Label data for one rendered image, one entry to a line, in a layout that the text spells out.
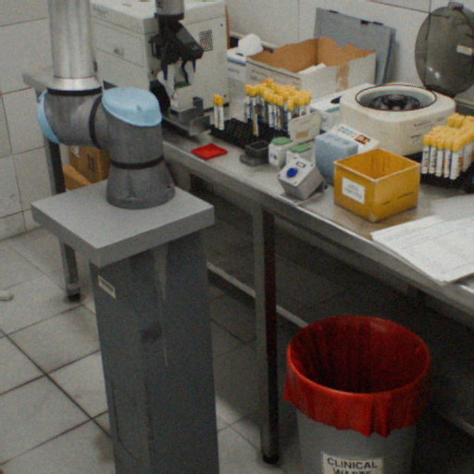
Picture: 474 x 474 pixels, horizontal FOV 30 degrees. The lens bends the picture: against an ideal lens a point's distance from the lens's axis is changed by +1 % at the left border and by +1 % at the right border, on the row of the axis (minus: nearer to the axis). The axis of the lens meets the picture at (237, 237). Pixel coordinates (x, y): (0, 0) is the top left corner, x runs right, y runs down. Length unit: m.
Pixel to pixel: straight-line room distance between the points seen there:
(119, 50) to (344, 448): 1.22
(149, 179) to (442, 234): 0.62
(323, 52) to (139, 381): 1.18
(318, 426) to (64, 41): 1.08
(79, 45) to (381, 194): 0.70
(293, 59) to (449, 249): 1.06
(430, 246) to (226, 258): 1.33
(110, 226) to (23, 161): 2.03
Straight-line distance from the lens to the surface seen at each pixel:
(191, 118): 2.38
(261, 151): 2.17
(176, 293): 1.97
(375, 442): 2.21
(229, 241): 3.10
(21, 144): 3.80
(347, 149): 2.00
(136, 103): 1.83
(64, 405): 2.85
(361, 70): 2.51
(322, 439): 2.23
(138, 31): 2.40
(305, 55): 2.68
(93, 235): 1.78
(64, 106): 1.89
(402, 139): 2.15
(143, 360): 2.00
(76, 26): 1.88
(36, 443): 2.73
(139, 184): 1.86
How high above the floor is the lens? 1.73
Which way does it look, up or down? 28 degrees down
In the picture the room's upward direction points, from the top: 2 degrees counter-clockwise
